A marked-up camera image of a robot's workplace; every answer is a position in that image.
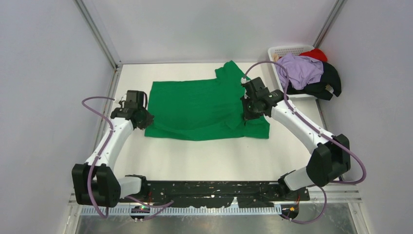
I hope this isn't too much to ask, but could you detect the white plastic laundry basket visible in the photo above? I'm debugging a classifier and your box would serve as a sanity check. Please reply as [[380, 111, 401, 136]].
[[267, 44, 317, 100]]

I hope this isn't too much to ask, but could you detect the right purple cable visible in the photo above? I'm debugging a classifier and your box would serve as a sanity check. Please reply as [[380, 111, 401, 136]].
[[243, 60, 368, 225]]

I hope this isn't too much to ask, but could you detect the green t shirt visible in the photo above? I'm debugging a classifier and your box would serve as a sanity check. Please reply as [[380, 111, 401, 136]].
[[145, 60, 270, 141]]

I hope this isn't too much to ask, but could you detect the slotted grey cable duct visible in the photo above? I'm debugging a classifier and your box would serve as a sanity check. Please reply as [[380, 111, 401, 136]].
[[80, 206, 283, 216]]

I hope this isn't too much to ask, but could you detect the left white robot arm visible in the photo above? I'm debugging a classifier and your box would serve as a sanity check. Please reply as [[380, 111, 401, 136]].
[[72, 90, 154, 208]]

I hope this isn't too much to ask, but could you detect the red t shirt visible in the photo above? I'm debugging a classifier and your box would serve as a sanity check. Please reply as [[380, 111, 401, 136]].
[[300, 48, 328, 62]]

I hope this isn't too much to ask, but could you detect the black t shirt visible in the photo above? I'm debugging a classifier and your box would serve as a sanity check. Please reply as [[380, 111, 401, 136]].
[[287, 61, 342, 100]]

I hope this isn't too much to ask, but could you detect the lilac t shirt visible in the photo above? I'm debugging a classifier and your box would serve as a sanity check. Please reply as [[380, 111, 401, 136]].
[[277, 53, 324, 90]]

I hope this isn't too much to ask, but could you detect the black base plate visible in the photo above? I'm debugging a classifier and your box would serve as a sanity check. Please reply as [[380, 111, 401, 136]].
[[120, 180, 310, 208]]

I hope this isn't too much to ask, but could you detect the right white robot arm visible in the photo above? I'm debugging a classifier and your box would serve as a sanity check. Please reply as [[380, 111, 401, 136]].
[[240, 78, 351, 200]]

